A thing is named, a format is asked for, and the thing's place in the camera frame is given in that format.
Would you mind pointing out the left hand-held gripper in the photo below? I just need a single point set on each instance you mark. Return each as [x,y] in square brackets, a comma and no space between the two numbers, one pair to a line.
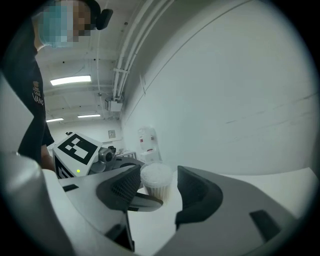
[75,150]

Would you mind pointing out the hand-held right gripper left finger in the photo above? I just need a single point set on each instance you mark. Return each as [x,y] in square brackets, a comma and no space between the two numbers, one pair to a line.
[100,195]

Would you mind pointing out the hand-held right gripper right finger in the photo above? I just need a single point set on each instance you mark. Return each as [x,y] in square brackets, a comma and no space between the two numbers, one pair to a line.
[225,212]

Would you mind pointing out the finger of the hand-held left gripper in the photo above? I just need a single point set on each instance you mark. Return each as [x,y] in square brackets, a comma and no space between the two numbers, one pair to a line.
[147,205]

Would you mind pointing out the clear cotton swab container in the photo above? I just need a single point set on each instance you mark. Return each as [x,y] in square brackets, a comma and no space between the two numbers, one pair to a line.
[160,192]

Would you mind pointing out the person's left forearm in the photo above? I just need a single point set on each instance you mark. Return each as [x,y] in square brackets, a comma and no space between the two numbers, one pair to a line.
[47,157]

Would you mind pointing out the white junction box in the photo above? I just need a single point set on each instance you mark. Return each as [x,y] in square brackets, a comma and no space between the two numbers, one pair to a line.
[115,106]

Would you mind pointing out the clear plastic bag red labels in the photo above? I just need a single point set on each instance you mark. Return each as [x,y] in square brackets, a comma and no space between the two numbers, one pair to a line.
[147,138]

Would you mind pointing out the long ceiling light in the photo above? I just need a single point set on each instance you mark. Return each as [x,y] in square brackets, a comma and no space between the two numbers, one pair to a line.
[55,120]
[71,80]
[88,115]

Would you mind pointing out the white ceiling pipes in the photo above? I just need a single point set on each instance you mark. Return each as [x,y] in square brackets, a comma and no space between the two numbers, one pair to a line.
[130,50]

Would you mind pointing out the person's black t-shirt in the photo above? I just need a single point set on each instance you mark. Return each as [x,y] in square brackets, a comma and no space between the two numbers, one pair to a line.
[25,100]

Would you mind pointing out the person's face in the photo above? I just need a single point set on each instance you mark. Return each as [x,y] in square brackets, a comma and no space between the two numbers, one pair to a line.
[82,17]

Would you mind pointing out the light blue face mask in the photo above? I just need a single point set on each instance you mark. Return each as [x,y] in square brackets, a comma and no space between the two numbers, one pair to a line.
[53,27]

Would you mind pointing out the small wall sign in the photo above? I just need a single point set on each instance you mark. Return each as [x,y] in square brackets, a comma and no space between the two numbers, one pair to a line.
[111,134]

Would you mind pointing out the black head-mounted camera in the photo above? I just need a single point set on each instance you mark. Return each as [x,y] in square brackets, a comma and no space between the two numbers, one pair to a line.
[103,18]

